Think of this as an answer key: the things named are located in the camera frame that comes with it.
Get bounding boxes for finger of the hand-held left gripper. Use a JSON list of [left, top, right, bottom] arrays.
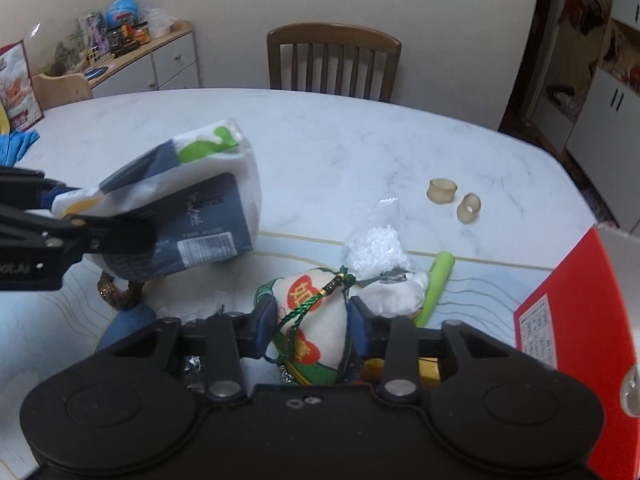
[[0, 167, 81, 210], [0, 207, 157, 262]]

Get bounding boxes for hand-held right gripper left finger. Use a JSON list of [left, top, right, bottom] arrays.
[[107, 295, 279, 404]]

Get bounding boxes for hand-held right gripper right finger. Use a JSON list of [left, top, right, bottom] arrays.
[[348, 296, 506, 404]]

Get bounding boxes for white pouch with green cord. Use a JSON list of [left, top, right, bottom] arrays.
[[255, 269, 357, 386]]

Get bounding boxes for white and navy tissue pack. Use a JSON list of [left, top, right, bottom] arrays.
[[52, 119, 262, 281]]

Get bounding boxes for red and white cardboard box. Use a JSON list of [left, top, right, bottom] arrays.
[[513, 222, 640, 480]]

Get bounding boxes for yellow object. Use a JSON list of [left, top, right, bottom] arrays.
[[360, 357, 441, 386]]

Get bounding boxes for blue cloth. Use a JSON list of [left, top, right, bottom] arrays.
[[0, 130, 41, 166]]

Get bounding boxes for clear bag of white beads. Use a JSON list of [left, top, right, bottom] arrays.
[[341, 197, 412, 281]]

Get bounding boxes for green highlighter pen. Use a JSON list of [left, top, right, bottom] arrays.
[[414, 252, 455, 328]]

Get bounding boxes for small light wooden chair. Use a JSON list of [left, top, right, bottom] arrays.
[[31, 71, 94, 111]]

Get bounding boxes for red snack bag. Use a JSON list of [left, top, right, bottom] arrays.
[[0, 40, 45, 133]]

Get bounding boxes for light blue table mat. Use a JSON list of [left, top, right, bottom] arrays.
[[0, 232, 556, 480]]

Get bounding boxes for small green plants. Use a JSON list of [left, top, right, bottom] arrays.
[[47, 32, 91, 77]]

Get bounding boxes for white and wood sideboard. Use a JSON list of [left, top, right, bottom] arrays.
[[82, 21, 202, 98]]

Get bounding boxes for blue ball toy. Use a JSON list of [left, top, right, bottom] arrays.
[[106, 0, 143, 26]]

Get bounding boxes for clear plastic bag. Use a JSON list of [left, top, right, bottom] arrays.
[[142, 7, 176, 38]]

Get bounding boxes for dark wooden slatted chair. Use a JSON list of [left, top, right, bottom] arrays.
[[266, 22, 402, 103]]

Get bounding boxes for open shoe shelf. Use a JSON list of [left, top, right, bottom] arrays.
[[532, 0, 616, 146]]

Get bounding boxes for brown bead bracelet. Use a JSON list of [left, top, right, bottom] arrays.
[[97, 270, 146, 311]]

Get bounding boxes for beige ring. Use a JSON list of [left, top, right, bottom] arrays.
[[456, 193, 482, 224], [426, 178, 458, 206]]

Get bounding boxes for white cabinet with black handles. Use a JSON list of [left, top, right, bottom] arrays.
[[565, 67, 640, 233]]

